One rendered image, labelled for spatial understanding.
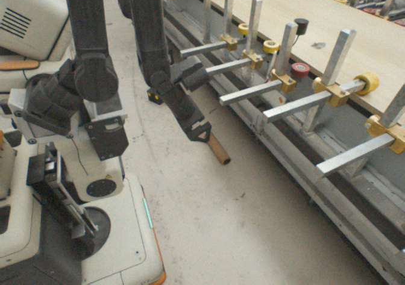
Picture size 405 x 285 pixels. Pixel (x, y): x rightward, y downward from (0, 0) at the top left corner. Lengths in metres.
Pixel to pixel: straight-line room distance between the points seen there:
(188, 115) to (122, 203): 0.92
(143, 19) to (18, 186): 0.72
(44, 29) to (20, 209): 0.56
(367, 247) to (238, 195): 0.76
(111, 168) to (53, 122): 0.41
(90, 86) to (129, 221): 0.99
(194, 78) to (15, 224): 0.67
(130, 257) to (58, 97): 0.94
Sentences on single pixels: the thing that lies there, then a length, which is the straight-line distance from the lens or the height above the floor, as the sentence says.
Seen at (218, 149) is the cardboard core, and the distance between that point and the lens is 1.90.
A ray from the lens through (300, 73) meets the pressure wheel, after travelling 1.24.
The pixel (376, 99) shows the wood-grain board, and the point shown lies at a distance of 1.21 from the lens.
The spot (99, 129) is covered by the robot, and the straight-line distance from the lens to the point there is 0.76.
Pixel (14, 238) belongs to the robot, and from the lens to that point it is 0.92.
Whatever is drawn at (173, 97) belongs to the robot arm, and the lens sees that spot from 0.59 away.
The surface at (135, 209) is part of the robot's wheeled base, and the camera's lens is 1.43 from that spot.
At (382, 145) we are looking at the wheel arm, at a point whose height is 0.96.
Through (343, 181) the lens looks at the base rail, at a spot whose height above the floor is 0.69.
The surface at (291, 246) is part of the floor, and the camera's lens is 1.69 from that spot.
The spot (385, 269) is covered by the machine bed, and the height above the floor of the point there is 0.16.
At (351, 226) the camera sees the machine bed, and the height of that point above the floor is 0.17.
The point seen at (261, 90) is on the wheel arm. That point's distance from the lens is 1.16.
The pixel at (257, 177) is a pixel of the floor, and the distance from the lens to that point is 1.88.
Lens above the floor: 1.51
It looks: 46 degrees down
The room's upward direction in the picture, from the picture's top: straight up
